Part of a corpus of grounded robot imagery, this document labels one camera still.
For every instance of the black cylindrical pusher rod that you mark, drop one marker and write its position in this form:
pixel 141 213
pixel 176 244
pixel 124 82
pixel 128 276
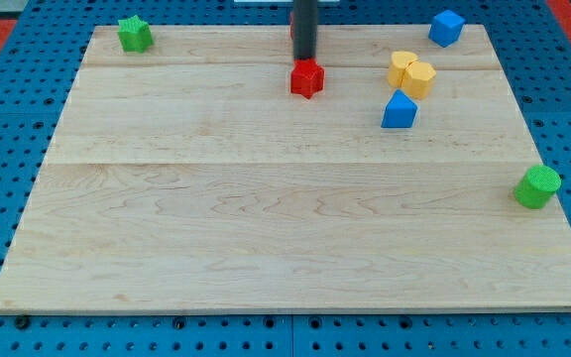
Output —
pixel 304 29

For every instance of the green star block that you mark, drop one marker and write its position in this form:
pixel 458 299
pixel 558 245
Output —
pixel 134 34

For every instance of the red block behind rod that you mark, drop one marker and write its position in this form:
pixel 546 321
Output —
pixel 291 25

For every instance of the yellow heart block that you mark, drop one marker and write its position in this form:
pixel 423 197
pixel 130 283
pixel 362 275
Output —
pixel 399 62

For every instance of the yellow hexagon block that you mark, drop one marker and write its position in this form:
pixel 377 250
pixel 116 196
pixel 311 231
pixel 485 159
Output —
pixel 418 79

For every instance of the blue triangle block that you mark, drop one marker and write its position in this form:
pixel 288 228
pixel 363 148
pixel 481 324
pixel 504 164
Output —
pixel 400 111

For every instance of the blue cube block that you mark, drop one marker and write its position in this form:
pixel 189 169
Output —
pixel 446 28

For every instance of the light wooden board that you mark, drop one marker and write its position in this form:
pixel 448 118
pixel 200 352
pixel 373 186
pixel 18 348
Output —
pixel 189 180

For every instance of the green cylinder block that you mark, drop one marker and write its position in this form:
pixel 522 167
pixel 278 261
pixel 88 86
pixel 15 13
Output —
pixel 537 186

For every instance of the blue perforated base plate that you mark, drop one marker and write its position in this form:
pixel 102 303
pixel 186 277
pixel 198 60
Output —
pixel 37 66

